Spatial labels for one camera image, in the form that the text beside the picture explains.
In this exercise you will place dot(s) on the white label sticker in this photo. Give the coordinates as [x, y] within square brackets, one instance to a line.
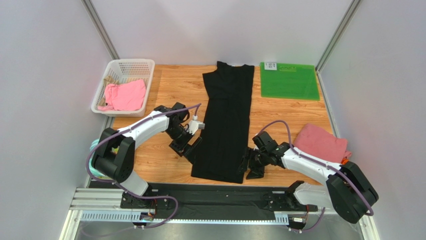
[270, 66]

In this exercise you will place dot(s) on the black floral t shirt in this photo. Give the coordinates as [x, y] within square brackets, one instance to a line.
[220, 155]

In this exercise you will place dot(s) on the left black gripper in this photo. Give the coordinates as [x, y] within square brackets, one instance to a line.
[179, 148]

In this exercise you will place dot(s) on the folded pink t shirt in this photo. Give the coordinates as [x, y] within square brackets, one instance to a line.
[317, 142]

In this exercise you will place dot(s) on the white plastic basket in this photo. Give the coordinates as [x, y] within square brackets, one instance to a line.
[123, 71]

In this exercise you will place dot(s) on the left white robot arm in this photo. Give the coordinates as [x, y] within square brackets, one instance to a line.
[130, 138]

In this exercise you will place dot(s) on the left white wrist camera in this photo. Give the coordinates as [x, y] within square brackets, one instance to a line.
[194, 125]

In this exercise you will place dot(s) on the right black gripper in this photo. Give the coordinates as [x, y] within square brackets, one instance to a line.
[254, 161]

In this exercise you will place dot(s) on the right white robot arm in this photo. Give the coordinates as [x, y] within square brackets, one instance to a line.
[343, 187]

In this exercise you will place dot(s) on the light pink shirt in basket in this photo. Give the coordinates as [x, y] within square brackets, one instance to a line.
[124, 97]

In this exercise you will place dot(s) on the green cutting mat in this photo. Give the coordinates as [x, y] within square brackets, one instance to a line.
[289, 81]

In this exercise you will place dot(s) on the folded orange t shirt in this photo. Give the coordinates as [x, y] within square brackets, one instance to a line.
[344, 161]

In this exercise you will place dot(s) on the green snack bowl package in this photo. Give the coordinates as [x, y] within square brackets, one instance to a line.
[104, 164]

